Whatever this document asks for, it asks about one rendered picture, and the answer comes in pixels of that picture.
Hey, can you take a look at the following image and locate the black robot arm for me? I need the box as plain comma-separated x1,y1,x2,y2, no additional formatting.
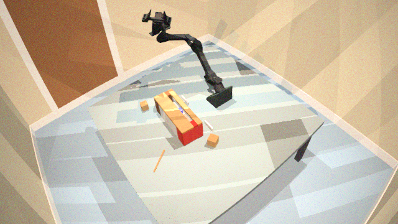
149,12,226,93

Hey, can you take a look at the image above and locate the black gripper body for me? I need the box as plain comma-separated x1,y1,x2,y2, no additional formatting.
142,14,172,30

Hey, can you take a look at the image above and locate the small tan cube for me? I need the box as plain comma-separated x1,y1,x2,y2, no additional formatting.
140,100,149,112

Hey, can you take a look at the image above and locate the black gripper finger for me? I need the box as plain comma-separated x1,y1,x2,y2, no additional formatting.
163,11,169,22
145,10,151,20

